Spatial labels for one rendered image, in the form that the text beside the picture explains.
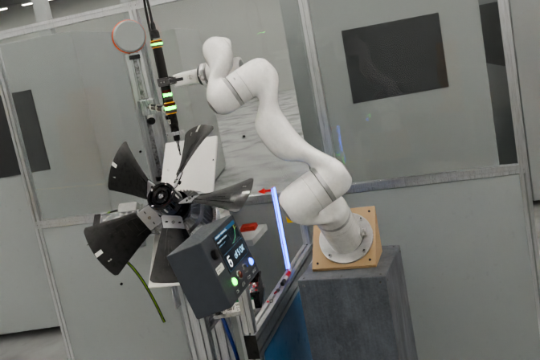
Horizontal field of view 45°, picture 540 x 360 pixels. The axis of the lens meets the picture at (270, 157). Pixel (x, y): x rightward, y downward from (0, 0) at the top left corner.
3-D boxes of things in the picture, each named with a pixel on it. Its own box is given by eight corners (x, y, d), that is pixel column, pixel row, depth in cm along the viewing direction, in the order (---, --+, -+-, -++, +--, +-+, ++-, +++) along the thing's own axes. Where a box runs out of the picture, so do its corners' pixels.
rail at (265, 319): (308, 256, 288) (305, 239, 287) (317, 255, 287) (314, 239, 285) (247, 359, 203) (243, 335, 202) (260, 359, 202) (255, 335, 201)
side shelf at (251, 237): (201, 236, 336) (200, 231, 335) (267, 229, 325) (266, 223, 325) (182, 252, 313) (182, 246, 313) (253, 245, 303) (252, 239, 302)
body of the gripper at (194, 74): (201, 85, 242) (173, 90, 245) (210, 83, 251) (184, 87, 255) (197, 65, 241) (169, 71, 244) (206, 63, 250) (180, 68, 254)
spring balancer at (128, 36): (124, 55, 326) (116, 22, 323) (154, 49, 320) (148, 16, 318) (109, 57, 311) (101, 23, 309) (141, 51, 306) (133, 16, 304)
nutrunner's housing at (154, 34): (171, 141, 256) (146, 23, 248) (181, 139, 257) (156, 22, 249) (173, 141, 252) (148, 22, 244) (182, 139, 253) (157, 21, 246)
